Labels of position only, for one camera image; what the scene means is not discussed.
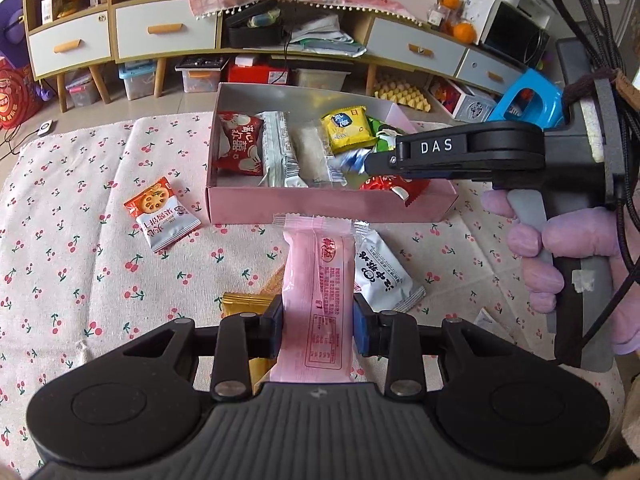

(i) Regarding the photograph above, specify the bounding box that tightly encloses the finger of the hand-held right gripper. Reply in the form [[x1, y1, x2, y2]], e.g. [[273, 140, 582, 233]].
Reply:
[[364, 149, 493, 182]]

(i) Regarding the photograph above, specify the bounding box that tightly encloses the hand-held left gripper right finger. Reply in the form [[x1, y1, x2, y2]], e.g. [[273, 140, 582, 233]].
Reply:
[[351, 294, 539, 401]]

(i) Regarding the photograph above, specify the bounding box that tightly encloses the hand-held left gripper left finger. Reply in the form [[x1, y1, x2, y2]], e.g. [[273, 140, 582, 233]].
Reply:
[[97, 295, 286, 402]]

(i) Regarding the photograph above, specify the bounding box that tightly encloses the red snack packet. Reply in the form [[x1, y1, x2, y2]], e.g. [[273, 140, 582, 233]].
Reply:
[[216, 111, 266, 177], [360, 175, 431, 207]]

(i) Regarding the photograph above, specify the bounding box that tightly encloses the gold snack packet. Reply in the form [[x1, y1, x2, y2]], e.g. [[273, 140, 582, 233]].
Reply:
[[217, 291, 273, 396]]

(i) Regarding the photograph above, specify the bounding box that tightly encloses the green snack packet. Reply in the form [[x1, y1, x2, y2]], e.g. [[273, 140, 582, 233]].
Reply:
[[367, 115, 406, 153]]

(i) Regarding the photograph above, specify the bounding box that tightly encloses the yellow biscuit packet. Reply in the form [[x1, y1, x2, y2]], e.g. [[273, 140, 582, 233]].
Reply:
[[320, 106, 378, 155]]

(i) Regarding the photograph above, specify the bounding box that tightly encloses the pink snack packet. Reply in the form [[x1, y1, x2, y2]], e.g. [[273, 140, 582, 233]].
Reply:
[[270, 212, 357, 386]]

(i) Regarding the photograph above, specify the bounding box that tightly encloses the white packet black print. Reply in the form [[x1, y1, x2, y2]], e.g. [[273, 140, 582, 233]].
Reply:
[[350, 220, 427, 313]]

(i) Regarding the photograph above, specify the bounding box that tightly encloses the clear packet white bar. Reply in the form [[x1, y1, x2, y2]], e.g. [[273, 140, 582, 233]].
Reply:
[[292, 125, 346, 187]]

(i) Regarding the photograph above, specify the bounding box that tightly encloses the pink cardboard box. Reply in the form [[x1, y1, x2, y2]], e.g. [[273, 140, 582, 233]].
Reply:
[[205, 82, 460, 226]]

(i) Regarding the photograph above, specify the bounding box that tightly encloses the silver grey snack packet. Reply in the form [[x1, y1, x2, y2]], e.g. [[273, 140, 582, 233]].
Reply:
[[260, 111, 307, 188]]

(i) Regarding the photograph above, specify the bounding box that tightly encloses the small silver sachet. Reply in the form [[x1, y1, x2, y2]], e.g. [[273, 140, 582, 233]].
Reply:
[[472, 307, 501, 331]]

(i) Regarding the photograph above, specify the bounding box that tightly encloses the orange white cracker packet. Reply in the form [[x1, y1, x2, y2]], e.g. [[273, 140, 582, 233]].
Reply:
[[123, 176, 202, 253]]

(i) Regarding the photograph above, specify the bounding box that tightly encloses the person's right hand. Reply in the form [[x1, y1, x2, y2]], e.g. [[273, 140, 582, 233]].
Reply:
[[482, 191, 640, 361]]

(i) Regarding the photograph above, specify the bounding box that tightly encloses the yellow egg tray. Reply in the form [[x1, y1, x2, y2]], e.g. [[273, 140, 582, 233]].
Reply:
[[374, 74, 432, 112]]

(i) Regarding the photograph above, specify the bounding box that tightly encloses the blue plastic stool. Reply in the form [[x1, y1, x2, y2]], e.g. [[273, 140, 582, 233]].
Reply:
[[487, 67, 568, 126]]

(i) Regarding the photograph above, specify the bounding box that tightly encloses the white printed box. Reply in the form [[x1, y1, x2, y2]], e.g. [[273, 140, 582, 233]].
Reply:
[[430, 77, 496, 121]]

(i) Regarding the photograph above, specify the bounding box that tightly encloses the low wooden cabinet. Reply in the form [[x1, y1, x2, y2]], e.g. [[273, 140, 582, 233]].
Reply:
[[220, 0, 526, 106]]

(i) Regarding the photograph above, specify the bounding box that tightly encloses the black white microwave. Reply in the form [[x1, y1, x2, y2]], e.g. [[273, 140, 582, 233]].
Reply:
[[480, 0, 551, 68]]

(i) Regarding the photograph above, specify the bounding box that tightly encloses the pile of papers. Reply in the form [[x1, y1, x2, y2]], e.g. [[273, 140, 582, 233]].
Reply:
[[290, 12, 368, 58]]

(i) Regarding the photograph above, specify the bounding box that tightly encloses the red flat box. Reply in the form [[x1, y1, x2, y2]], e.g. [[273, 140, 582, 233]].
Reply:
[[227, 57, 291, 86]]

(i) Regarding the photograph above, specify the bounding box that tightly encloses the cherry print cloth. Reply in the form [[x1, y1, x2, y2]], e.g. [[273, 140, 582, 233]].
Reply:
[[0, 110, 626, 480]]

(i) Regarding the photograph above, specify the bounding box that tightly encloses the black case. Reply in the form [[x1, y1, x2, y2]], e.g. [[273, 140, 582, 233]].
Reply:
[[223, 0, 286, 51]]

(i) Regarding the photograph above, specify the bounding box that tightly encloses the clear storage box blue lid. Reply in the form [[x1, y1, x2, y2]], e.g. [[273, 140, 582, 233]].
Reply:
[[119, 60, 156, 101]]

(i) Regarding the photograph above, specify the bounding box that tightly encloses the small clear storage box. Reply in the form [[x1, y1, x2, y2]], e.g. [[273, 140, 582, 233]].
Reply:
[[65, 72, 98, 108]]

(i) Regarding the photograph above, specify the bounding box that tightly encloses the red round bag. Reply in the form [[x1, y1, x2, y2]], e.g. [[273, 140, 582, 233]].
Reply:
[[0, 57, 43, 131]]

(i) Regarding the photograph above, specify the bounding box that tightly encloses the purple fabric object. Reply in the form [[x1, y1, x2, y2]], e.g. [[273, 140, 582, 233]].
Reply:
[[0, 0, 28, 66]]

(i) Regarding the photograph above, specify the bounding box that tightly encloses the white drawer orange handle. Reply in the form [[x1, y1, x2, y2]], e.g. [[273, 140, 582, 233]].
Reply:
[[27, 10, 112, 78], [456, 47, 523, 96], [114, 0, 219, 63], [367, 16, 468, 73]]

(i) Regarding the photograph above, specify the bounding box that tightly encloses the black braided cable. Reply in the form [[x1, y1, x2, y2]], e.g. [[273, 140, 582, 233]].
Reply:
[[542, 0, 640, 361]]

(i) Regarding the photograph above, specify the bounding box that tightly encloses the thin black cable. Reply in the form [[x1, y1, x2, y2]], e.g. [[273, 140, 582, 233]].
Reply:
[[272, 0, 297, 86]]

